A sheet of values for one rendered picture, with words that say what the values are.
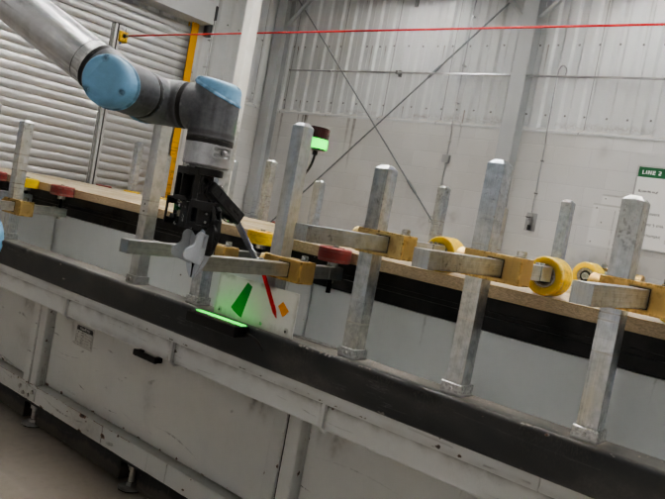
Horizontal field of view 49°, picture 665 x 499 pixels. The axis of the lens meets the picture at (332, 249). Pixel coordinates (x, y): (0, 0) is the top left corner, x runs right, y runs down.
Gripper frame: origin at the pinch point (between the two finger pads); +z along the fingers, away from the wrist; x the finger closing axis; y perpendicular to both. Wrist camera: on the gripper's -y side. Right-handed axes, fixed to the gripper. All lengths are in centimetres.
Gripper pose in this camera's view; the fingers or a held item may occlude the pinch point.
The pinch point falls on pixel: (195, 271)
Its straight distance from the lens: 144.1
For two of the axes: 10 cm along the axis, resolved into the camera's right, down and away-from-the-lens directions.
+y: -6.3, -0.8, -7.7
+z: -1.8, 9.8, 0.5
